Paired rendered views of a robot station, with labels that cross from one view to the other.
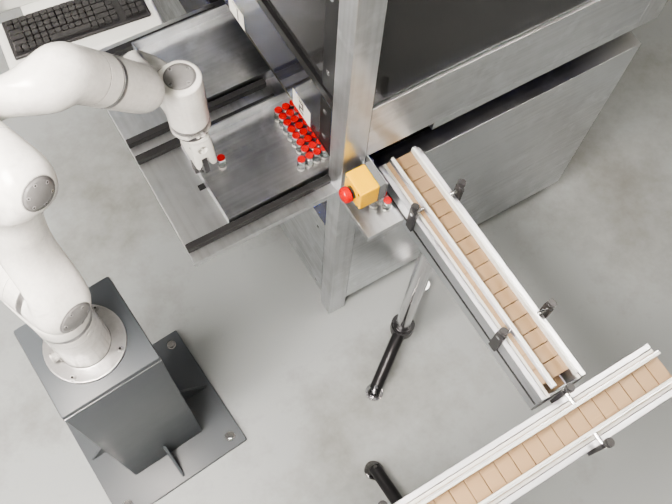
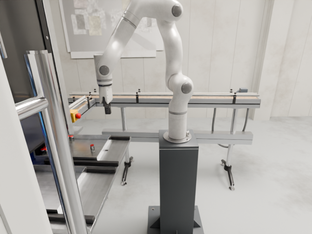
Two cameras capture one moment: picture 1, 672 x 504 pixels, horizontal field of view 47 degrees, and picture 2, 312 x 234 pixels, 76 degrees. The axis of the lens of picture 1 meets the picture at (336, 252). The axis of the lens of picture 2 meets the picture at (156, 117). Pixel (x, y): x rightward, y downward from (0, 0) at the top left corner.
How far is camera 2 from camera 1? 224 cm
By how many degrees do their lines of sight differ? 87
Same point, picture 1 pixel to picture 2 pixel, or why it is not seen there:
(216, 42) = not seen: hidden behind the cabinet
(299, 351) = (112, 221)
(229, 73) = (42, 179)
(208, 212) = (113, 144)
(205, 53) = not seen: hidden behind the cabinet
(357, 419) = (116, 195)
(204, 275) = not seen: outside the picture
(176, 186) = (113, 153)
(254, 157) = (80, 150)
